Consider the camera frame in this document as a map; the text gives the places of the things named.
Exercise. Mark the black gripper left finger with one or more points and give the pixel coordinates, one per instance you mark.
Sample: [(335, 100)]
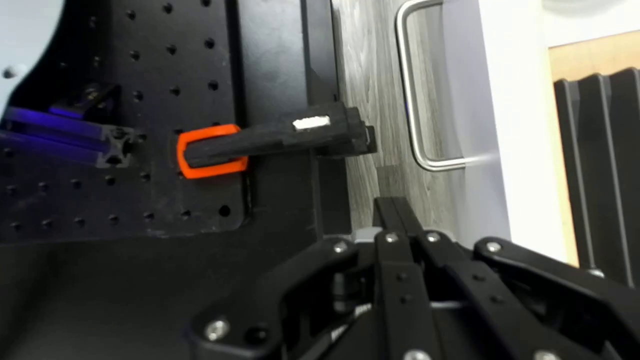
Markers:
[(293, 300)]

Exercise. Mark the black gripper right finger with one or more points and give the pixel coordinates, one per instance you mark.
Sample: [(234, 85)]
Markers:
[(507, 300)]

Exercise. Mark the white wooden drawer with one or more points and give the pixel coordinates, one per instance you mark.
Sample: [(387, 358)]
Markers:
[(521, 127)]

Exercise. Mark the black ribbed drawer organizer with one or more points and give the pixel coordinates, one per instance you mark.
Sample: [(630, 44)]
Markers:
[(600, 167)]

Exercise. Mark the black clamp orange tip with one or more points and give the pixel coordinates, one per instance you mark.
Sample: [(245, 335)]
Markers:
[(266, 141)]

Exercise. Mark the black perforated base board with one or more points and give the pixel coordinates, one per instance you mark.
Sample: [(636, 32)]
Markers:
[(167, 120)]

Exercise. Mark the aluminium extrusion rail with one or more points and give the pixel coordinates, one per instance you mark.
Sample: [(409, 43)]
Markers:
[(62, 136)]

